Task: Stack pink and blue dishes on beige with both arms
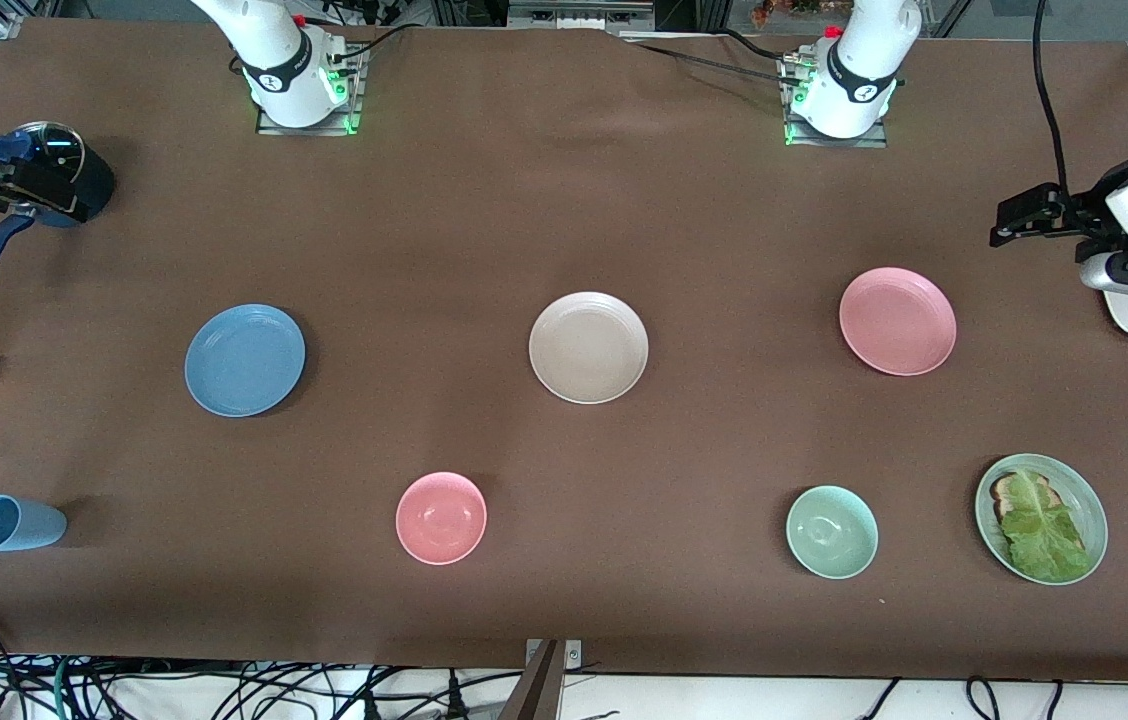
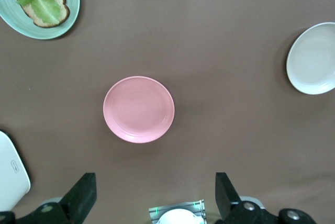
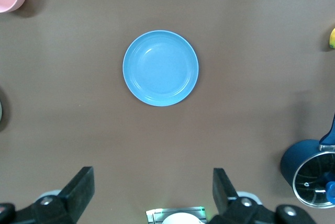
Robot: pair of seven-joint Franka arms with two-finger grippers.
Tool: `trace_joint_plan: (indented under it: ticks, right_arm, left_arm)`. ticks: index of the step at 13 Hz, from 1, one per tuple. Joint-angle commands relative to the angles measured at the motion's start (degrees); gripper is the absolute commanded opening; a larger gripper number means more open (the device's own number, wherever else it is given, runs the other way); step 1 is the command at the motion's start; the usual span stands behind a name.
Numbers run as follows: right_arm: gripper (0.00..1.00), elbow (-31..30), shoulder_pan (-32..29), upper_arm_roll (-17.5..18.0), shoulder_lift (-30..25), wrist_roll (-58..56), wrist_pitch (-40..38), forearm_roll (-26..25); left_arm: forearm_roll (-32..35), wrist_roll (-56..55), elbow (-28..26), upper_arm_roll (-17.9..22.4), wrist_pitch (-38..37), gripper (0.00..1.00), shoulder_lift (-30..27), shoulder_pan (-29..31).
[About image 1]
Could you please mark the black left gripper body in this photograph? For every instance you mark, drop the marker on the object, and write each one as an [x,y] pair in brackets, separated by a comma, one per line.
[1082,212]

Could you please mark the pink plate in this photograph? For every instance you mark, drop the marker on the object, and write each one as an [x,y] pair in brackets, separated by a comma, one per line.
[897,322]

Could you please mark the blue plate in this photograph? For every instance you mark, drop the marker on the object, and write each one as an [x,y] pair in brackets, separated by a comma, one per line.
[245,361]

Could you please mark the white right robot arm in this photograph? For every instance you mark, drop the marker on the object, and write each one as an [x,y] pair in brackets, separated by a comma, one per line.
[274,60]

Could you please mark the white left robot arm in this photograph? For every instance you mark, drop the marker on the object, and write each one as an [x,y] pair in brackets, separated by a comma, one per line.
[864,60]

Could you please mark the glass lid blue knob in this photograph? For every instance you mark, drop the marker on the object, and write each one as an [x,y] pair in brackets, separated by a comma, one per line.
[54,148]

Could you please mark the dark blue pot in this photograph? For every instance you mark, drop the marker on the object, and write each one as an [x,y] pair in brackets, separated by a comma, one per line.
[99,185]

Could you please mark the brown bread slice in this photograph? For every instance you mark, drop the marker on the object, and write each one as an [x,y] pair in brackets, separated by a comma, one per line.
[1004,492]

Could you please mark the green plate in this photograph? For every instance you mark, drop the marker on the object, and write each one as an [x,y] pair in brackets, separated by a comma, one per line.
[1089,510]

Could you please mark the green lettuce leaf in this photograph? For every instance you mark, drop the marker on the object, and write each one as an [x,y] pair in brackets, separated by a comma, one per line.
[1044,535]

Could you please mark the blue cup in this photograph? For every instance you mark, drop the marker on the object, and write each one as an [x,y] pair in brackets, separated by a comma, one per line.
[14,524]

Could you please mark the green bowl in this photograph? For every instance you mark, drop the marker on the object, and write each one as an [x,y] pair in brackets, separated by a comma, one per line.
[832,532]

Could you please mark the beige plate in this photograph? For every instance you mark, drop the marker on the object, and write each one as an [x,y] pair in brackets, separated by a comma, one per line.
[588,348]

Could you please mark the pink bowl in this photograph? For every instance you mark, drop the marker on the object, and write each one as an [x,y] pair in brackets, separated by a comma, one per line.
[441,518]

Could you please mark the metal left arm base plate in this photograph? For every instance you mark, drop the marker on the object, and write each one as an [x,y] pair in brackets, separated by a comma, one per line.
[879,138]

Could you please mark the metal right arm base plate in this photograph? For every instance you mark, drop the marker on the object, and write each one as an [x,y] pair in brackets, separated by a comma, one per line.
[356,100]

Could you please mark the metal table edge bracket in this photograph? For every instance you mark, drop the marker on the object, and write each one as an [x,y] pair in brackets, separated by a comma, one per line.
[574,652]

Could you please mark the dark camera stand strut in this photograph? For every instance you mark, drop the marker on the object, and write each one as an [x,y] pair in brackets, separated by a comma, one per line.
[536,690]

